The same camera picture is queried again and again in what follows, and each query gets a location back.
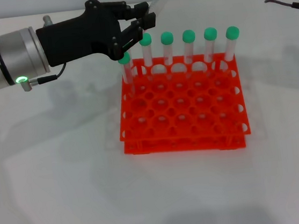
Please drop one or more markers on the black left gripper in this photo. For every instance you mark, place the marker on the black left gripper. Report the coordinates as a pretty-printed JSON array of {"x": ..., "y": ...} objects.
[{"x": 81, "y": 36}]

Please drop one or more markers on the orange test tube rack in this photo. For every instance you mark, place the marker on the orange test tube rack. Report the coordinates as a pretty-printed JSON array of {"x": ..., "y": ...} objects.
[{"x": 181, "y": 108}]

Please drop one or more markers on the silver pin on left gripper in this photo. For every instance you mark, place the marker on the silver pin on left gripper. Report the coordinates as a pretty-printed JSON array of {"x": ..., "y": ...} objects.
[{"x": 47, "y": 21}]

